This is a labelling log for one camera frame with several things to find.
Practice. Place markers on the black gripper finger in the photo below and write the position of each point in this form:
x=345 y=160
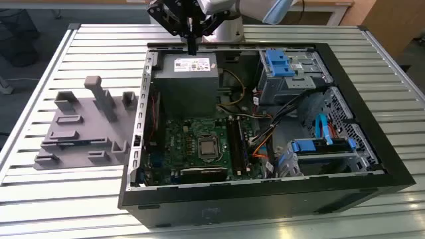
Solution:
x=212 y=25
x=165 y=21

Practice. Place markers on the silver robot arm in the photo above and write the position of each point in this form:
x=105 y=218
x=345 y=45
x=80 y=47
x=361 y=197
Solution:
x=229 y=27

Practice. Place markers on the black RAM slot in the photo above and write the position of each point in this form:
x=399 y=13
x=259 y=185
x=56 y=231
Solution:
x=233 y=144

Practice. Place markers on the blue plastic latch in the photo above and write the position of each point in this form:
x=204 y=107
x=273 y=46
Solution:
x=279 y=64

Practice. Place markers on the grey power supply unit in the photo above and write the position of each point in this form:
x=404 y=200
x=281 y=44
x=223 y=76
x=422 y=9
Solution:
x=185 y=94

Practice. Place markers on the silver drive cage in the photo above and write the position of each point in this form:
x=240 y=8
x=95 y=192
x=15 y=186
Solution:
x=299 y=84

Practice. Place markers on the wooden desk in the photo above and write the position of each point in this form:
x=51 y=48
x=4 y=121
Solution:
x=332 y=3

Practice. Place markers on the green motherboard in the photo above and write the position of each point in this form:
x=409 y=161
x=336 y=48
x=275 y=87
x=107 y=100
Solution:
x=185 y=127

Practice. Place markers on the grey parts rack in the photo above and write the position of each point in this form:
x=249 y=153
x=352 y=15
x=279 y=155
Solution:
x=89 y=117

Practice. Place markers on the black waste bin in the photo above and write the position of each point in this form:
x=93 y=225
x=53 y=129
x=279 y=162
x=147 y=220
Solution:
x=16 y=37

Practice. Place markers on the silver CPU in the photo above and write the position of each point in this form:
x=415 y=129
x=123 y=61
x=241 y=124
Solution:
x=207 y=147

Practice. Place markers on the metal locking lever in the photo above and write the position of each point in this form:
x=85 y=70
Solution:
x=220 y=149

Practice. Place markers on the brown wooden cabinet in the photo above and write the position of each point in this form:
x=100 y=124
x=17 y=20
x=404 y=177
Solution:
x=392 y=22

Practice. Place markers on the blue disk carrier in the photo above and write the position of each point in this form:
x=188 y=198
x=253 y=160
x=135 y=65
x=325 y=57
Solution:
x=307 y=146

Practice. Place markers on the black graphics card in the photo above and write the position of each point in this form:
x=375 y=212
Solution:
x=203 y=174

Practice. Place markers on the black disk drive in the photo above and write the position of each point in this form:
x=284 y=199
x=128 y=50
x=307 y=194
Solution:
x=335 y=145

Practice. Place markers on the silver disk bay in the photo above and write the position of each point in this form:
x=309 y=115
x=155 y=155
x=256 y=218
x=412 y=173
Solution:
x=332 y=155

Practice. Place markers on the black PC case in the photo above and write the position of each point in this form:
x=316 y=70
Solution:
x=265 y=206

